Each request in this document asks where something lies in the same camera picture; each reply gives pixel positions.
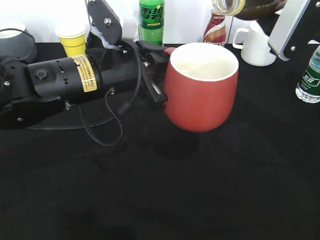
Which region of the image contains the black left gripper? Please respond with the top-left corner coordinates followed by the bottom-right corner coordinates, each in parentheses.
top-left (86, 0), bottom-right (175, 110)

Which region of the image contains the red ceramic mug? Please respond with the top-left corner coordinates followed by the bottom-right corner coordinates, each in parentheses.
top-left (164, 42), bottom-right (239, 132)

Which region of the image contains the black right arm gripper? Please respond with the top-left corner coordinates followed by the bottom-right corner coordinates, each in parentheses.
top-left (257, 0), bottom-right (320, 62)

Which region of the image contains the grey ceramic mug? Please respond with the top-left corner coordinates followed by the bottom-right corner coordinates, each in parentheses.
top-left (0, 22), bottom-right (38, 64)

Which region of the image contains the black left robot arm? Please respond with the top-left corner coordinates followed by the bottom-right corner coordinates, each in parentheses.
top-left (0, 0), bottom-right (169, 130)

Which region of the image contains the yellow paper cup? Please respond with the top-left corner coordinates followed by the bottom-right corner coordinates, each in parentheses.
top-left (55, 23), bottom-right (86, 57)

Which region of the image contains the red label cola bottle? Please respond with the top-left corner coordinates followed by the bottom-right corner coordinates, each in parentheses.
top-left (212, 0), bottom-right (287, 21)

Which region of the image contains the brown nescafe bottle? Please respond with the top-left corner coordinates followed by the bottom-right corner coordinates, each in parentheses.
top-left (203, 11), bottom-right (227, 47)

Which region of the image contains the green sprite bottle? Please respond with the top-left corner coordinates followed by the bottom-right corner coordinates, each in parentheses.
top-left (139, 0), bottom-right (165, 46)

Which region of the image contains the green label water bottle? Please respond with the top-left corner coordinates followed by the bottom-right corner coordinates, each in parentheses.
top-left (295, 46), bottom-right (320, 104)

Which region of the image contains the white milk carton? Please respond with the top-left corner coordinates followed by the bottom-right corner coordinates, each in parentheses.
top-left (121, 16), bottom-right (139, 41)

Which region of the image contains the white ceramic mug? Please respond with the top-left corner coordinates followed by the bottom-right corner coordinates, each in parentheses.
top-left (232, 21), bottom-right (277, 67)

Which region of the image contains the black cable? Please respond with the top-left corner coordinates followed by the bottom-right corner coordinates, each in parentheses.
top-left (77, 41), bottom-right (144, 147)

